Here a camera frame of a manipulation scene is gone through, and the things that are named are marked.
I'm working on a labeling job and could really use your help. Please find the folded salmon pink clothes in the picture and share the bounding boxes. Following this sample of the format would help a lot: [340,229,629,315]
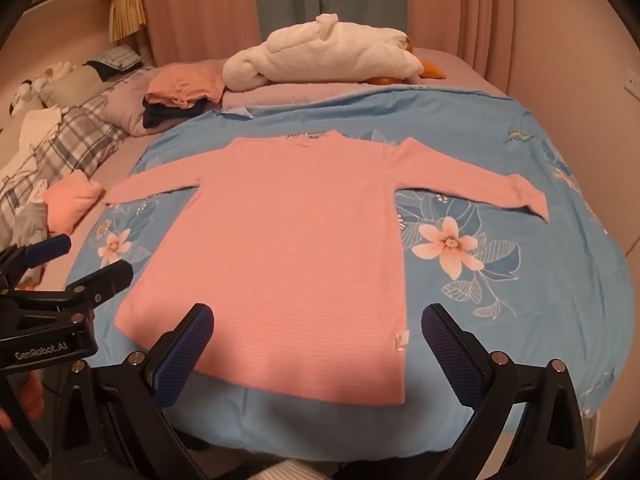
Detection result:
[145,62,226,111]

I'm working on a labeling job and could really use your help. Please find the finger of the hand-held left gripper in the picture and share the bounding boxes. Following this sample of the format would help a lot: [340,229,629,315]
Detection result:
[60,259,135,311]
[0,233,72,288]

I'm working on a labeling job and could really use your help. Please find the blue floral duvet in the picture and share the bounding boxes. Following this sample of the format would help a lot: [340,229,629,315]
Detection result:
[75,85,628,453]

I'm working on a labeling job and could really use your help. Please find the folded pink fleece garment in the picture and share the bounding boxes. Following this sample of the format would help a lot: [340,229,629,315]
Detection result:
[44,170,106,237]

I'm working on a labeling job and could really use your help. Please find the beige curtain tassel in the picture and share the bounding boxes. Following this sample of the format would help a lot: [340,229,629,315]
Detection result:
[109,0,147,42]

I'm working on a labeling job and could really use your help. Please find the grey garment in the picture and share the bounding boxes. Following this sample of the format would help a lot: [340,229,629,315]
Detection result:
[9,200,52,262]

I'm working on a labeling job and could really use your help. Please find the plush dog toy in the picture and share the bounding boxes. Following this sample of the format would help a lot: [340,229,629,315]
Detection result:
[9,60,76,117]

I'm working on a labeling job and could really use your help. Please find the person's left hand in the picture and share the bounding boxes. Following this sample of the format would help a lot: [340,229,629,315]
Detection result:
[0,369,47,433]

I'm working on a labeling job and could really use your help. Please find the small white garment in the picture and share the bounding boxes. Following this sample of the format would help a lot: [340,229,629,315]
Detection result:
[25,177,51,206]

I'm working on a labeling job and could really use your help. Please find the blue striped cloth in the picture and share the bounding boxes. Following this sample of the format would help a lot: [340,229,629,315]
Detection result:
[85,44,144,82]

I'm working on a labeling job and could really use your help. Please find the folded dark navy clothes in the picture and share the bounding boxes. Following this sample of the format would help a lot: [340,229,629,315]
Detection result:
[141,97,216,130]

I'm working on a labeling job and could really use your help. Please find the grey-green pillow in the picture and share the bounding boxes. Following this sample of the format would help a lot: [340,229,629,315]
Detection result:
[40,62,108,107]

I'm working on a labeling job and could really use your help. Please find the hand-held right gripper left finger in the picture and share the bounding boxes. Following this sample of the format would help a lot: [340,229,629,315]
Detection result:
[50,302,216,480]

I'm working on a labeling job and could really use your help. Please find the mauve pillow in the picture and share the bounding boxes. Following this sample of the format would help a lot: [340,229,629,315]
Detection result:
[97,67,161,137]

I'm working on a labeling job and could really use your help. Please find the pink curtain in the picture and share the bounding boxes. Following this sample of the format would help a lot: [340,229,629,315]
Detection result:
[405,0,533,81]
[122,0,261,68]

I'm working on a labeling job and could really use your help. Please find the pink long-sleeve shirt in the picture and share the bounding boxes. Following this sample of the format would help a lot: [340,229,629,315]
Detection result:
[102,129,552,407]

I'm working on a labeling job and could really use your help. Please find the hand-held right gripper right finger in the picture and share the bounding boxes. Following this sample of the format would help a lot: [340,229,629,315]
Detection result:
[421,302,588,480]

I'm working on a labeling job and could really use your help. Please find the folded pink quilt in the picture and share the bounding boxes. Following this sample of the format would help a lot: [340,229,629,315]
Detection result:
[220,80,386,112]

